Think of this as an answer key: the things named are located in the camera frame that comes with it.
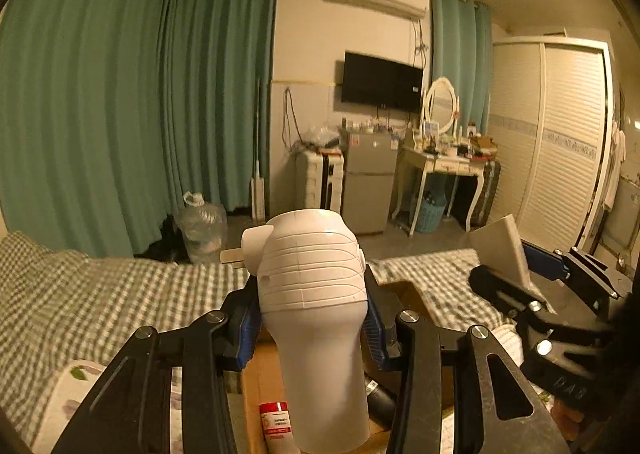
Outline wide green curtain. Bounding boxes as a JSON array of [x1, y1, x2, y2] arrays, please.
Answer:
[[0, 0, 281, 261]]

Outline floral pillow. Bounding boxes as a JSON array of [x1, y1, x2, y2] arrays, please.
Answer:
[[49, 358, 108, 454]]

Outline white oval mirror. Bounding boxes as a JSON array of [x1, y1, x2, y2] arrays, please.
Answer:
[[422, 77, 460, 136]]

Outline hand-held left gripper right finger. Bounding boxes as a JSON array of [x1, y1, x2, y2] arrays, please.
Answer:
[[361, 264, 572, 454]]

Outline grey mini fridge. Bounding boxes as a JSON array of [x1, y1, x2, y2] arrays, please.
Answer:
[[339, 127, 401, 236]]

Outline white flat mop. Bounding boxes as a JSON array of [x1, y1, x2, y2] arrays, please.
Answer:
[[249, 77, 269, 223]]

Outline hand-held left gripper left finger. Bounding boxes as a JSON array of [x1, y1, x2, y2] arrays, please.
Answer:
[[50, 278, 262, 454]]

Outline clear plastic bag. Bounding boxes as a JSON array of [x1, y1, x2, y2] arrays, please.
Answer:
[[300, 124, 342, 153]]

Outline dark wall cable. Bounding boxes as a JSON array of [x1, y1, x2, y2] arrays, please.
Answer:
[[281, 87, 302, 153]]

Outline hanging white towel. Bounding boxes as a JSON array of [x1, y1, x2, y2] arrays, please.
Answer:
[[602, 127, 627, 211]]

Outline white louvred wardrobe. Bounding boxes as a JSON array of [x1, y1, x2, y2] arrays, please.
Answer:
[[487, 36, 619, 256]]

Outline cluster of cosmetic bottles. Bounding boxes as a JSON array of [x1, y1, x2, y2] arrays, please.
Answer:
[[414, 120, 499, 161]]

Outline black wall television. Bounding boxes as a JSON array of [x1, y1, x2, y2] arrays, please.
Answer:
[[341, 51, 425, 112]]

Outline blue woven basket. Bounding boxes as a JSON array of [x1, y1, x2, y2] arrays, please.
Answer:
[[409, 193, 448, 234]]

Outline brown cardboard box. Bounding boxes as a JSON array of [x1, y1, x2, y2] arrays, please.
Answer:
[[225, 278, 457, 454]]

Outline white suitcase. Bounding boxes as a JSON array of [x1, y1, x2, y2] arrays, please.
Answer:
[[294, 149, 346, 215]]

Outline red-capped white bottle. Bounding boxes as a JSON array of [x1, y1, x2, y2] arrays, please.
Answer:
[[258, 401, 297, 454]]

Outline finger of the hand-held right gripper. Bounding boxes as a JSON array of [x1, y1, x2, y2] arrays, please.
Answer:
[[520, 240, 633, 301], [469, 264, 568, 332]]

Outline beige rectangular block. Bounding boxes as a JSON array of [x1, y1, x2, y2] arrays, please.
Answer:
[[470, 213, 532, 288]]

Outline black cylindrical object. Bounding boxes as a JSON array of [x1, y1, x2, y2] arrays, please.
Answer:
[[363, 373, 399, 428]]

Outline white dressing table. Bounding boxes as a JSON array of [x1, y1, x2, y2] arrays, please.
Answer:
[[390, 140, 489, 238]]

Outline clear plastic water jug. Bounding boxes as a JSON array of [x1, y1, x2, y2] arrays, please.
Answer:
[[175, 191, 229, 265]]

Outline white hair dryer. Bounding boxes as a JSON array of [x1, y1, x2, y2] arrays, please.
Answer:
[[241, 208, 372, 451]]

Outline dark suitcase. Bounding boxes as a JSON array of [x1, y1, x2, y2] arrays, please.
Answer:
[[469, 159, 502, 229]]

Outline narrow green curtain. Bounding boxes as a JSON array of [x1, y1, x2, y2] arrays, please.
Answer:
[[430, 0, 494, 136]]

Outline row of small bottles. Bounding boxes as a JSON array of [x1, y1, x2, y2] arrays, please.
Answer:
[[342, 116, 402, 136]]

